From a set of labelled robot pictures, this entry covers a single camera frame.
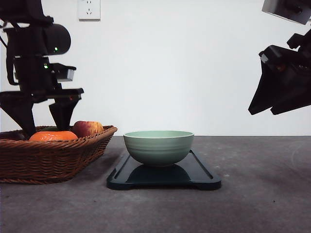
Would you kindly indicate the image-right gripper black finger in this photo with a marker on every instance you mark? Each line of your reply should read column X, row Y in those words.
column 298, row 92
column 271, row 86

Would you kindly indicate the black image-left gripper body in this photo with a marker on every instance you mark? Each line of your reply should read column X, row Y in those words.
column 37, row 77

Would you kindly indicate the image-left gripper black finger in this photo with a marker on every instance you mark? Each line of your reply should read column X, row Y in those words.
column 62, row 111

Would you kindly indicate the black gripper finger frame edge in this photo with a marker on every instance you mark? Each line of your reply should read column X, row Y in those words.
column 20, row 108

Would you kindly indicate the black image-right gripper body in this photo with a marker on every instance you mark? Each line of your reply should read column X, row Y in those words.
column 283, row 68

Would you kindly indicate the light green ceramic bowl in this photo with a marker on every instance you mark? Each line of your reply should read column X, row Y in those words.
column 158, row 148

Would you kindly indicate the black image-left robot arm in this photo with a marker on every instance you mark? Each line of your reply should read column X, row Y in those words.
column 31, row 37

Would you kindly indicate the brown woven wicker basket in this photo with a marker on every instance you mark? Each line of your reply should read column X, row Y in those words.
column 37, row 162

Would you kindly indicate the dark green avocado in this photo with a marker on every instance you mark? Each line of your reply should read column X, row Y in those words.
column 49, row 129

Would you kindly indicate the red yellow apple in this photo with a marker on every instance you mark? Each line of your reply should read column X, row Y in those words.
column 86, row 128

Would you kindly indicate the dark purple eggplant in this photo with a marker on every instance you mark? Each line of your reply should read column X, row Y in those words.
column 14, row 135

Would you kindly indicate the orange tangerine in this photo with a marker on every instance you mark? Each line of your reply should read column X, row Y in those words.
column 53, row 136

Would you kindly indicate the dark rectangular serving tray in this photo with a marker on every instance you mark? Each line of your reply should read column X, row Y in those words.
column 193, row 174

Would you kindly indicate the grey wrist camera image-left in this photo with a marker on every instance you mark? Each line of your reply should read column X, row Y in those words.
column 62, row 73

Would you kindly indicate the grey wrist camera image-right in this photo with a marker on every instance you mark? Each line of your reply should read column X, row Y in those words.
column 295, row 10

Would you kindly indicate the white wall socket left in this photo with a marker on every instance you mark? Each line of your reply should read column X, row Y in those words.
column 89, row 10

